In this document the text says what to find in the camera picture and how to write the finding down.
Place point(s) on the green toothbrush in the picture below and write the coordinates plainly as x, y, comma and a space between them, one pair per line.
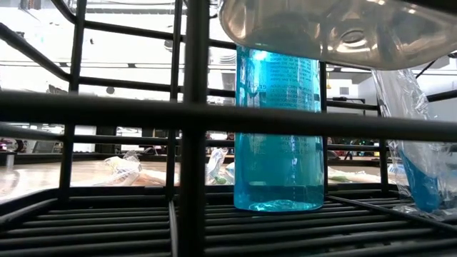
216, 167
353, 175

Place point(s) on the blue mouthwash bottle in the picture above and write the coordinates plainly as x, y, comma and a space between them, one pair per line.
278, 171

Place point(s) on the blue toothbrush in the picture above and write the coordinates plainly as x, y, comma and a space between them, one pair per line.
394, 170
425, 185

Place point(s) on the black tall cabinet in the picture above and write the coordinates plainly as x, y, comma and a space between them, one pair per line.
105, 142

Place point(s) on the grey office chair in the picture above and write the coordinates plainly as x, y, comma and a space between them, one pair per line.
44, 147

